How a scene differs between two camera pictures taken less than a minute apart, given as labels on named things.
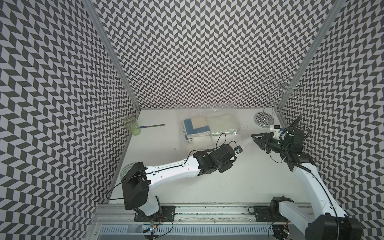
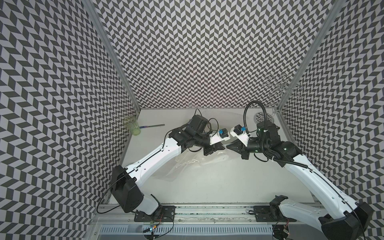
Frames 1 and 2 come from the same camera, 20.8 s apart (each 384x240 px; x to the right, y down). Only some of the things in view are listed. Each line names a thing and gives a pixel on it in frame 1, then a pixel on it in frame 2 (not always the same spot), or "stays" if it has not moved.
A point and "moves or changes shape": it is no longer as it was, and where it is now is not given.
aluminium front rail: x=104 y=214 stays
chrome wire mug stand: x=276 y=86 stays
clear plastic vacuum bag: x=208 y=127 moves or changes shape
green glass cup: x=131 y=122 stays
